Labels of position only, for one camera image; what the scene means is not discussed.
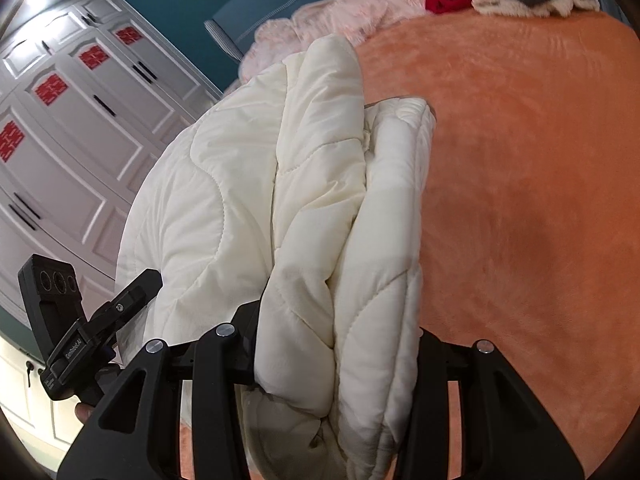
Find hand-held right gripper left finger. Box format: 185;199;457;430
57;302;263;480

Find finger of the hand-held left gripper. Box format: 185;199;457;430
89;268;164;344

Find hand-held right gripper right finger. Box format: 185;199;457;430
395;327;586;480

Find white quilted jacket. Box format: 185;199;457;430
115;37;436;480

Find white low cabinet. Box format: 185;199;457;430
0;337;81;456

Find white panelled wardrobe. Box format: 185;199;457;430
0;0;223;311

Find orange fleece blanket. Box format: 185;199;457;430
175;10;640;480

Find teal headboard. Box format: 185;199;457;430
204;0;446;58

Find pink fluffy blanket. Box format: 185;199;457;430
240;0;451;81

